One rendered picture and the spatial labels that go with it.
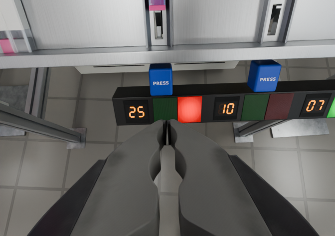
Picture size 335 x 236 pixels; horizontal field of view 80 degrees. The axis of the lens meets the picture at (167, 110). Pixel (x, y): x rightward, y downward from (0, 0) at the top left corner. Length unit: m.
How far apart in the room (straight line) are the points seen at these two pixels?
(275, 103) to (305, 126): 0.81
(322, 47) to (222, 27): 0.09
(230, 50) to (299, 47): 0.06
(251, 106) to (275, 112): 0.03
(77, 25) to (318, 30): 0.23
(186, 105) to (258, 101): 0.09
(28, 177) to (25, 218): 0.16
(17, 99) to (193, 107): 1.01
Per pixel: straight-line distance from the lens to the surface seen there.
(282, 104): 0.28
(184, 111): 0.25
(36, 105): 0.72
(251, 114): 0.27
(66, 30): 0.23
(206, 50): 0.19
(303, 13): 0.25
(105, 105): 0.98
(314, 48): 0.23
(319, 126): 1.12
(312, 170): 1.08
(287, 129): 1.04
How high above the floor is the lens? 0.90
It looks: 74 degrees down
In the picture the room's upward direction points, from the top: 1 degrees counter-clockwise
